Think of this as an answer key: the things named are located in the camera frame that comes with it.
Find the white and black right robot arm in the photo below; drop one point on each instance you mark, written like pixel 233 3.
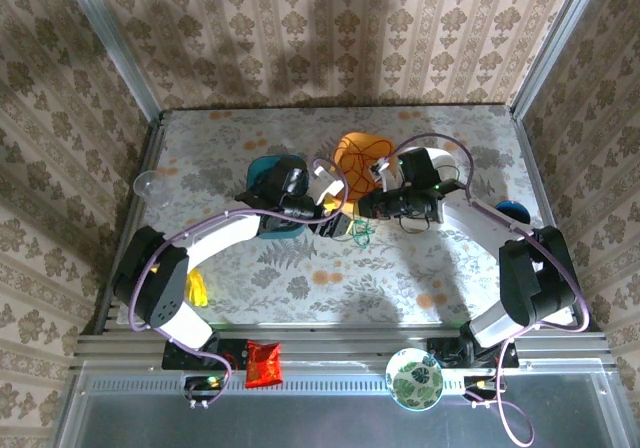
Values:
pixel 470 218

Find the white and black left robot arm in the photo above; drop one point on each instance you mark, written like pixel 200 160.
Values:
pixel 230 230

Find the teal plastic bin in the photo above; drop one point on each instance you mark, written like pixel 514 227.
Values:
pixel 262 165

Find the orange plastic bin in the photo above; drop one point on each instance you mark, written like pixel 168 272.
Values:
pixel 350 140

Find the floral table mat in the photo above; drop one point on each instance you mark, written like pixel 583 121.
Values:
pixel 280 128

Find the blue round lid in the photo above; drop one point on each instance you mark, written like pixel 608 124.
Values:
pixel 512 210

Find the yellow rubber toy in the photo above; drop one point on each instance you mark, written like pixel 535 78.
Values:
pixel 198 288

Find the clear plastic cup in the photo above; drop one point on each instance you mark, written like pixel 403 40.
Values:
pixel 150 188

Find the red foil snack packet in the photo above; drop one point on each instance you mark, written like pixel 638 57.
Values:
pixel 262 365

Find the leaf print bowl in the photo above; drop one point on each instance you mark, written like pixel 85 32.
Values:
pixel 414 380

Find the small black controller board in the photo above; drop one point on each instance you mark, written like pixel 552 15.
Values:
pixel 200 383
pixel 480 384

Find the grey sheet metal tray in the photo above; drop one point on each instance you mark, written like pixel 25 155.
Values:
pixel 325 423

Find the aluminium extrusion table frame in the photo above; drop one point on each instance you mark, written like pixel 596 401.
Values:
pixel 350 335

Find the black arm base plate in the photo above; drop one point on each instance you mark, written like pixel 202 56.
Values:
pixel 172 355
pixel 510 358

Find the aluminium frame post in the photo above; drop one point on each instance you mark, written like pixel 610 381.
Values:
pixel 557 43
pixel 116 48

